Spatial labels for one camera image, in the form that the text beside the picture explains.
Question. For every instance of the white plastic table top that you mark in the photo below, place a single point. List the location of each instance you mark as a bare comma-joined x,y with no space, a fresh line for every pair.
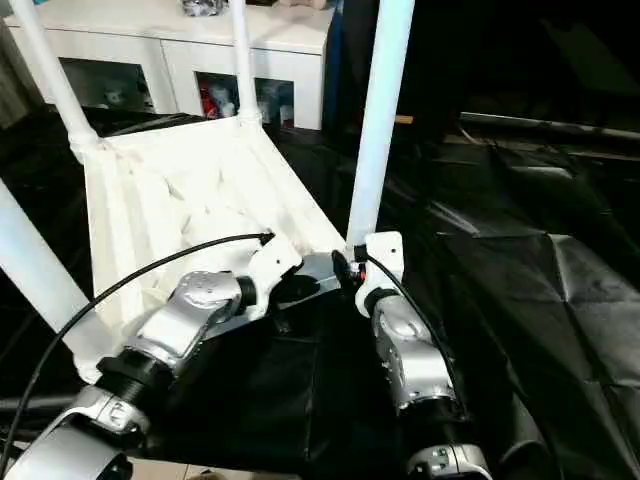
175,165

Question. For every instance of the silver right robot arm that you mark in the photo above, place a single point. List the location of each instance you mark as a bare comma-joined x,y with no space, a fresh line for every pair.
410,340

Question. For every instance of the black plastic table mat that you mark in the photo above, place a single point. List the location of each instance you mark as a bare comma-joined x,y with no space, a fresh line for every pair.
500,300

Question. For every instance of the small tan label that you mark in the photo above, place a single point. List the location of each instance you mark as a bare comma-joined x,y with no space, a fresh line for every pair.
405,120

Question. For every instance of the red cabinet item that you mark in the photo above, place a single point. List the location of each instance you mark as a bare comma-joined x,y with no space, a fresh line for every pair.
206,100

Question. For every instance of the long dark metal rod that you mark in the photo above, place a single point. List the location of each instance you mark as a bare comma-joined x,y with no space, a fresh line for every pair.
550,125

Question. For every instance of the large black backdrop sheet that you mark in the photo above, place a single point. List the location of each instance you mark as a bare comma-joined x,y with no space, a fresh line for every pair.
500,50

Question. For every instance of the dark patterned ornament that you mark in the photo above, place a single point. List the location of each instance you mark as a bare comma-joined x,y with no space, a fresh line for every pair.
205,6

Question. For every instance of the white glass-door cabinet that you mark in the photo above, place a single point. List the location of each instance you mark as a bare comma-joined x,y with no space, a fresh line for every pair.
125,45

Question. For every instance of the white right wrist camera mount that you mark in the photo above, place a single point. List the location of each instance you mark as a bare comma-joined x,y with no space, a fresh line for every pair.
385,250

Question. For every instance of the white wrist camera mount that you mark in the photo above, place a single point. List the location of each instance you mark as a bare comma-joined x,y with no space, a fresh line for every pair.
272,260
385,250

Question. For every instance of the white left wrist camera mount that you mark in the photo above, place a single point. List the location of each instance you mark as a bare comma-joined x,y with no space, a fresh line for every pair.
272,260

